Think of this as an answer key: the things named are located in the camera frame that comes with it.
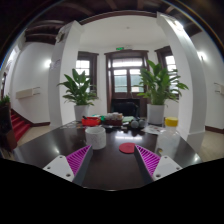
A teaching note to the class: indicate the dark wooden double door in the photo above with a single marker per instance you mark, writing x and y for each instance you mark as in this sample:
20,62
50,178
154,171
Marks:
123,77

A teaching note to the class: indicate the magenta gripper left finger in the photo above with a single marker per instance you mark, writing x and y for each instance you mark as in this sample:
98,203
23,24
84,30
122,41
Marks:
72,167

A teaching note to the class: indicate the left potted green plant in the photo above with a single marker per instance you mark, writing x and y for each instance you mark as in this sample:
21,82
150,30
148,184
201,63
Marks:
77,92

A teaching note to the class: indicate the green exit sign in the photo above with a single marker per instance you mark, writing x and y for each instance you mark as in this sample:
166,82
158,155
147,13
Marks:
119,48

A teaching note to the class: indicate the potted green plant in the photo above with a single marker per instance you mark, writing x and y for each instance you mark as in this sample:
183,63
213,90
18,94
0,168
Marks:
161,85
77,92

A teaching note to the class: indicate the right dark framed window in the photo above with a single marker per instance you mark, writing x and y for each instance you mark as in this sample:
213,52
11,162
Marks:
167,60

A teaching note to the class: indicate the clear bottle yellow cap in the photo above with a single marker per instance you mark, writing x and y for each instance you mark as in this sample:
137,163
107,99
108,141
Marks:
168,139

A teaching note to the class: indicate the red round coaster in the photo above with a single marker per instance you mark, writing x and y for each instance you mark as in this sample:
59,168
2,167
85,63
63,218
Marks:
127,148

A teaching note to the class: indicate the white paper sheet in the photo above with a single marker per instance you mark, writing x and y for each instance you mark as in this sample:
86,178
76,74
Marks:
152,129

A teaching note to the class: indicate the red carpeted staircase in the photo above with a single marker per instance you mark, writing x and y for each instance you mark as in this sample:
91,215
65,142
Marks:
20,125

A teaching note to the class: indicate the grey round object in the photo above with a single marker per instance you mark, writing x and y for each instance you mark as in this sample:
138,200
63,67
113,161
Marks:
134,124

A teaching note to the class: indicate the right potted green plant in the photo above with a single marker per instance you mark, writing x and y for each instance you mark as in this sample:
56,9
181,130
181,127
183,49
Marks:
161,85

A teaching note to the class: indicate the dark framed window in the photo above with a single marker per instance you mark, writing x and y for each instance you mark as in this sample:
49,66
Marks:
167,60
87,62

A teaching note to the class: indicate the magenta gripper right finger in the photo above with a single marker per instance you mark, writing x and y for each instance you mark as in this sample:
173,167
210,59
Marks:
153,167

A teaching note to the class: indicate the left dark framed window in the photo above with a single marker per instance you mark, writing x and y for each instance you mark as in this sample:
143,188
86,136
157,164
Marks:
87,62

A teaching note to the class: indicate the white ceramic mug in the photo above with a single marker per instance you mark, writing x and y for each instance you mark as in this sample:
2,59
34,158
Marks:
96,137

